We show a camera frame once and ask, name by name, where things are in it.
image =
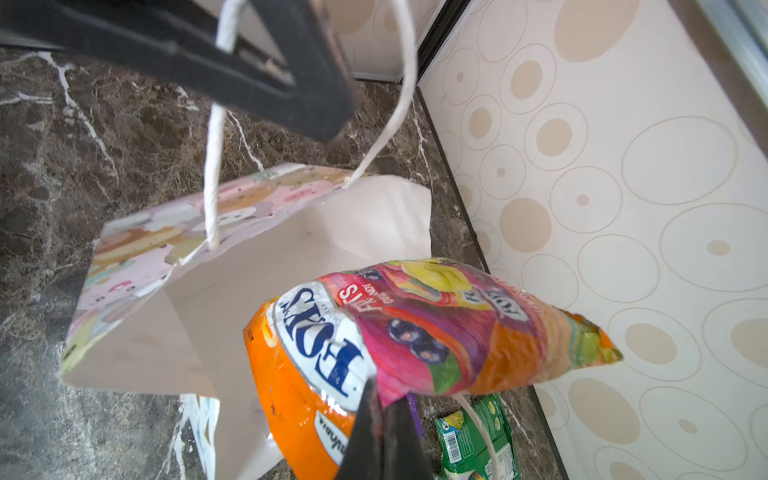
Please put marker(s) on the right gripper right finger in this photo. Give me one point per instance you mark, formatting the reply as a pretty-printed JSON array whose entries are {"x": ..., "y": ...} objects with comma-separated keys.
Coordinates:
[{"x": 403, "y": 456}]

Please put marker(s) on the far green snack bag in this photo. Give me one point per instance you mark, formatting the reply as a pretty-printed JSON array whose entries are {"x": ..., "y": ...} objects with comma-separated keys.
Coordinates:
[{"x": 464, "y": 453}]

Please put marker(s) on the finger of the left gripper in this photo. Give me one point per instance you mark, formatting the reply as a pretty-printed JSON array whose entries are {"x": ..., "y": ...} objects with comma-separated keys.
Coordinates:
[
  {"x": 312, "y": 53},
  {"x": 174, "y": 41}
]

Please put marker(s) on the black right frame post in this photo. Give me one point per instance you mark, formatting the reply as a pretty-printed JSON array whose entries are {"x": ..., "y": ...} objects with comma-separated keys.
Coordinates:
[{"x": 440, "y": 29}]

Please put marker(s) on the white paper gift bag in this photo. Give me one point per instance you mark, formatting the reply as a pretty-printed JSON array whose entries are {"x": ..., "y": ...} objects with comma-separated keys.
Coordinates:
[{"x": 171, "y": 289}]

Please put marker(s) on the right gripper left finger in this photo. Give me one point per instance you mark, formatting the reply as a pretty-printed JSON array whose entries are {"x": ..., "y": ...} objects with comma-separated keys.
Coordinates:
[{"x": 363, "y": 456}]

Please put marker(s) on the Fox's fruits candy bag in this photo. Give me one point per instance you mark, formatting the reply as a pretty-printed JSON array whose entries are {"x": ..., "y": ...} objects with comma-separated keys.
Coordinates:
[{"x": 432, "y": 327}]

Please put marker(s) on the horizontal aluminium back bar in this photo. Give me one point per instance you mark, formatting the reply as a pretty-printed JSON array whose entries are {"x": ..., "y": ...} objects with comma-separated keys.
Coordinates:
[{"x": 741, "y": 25}]

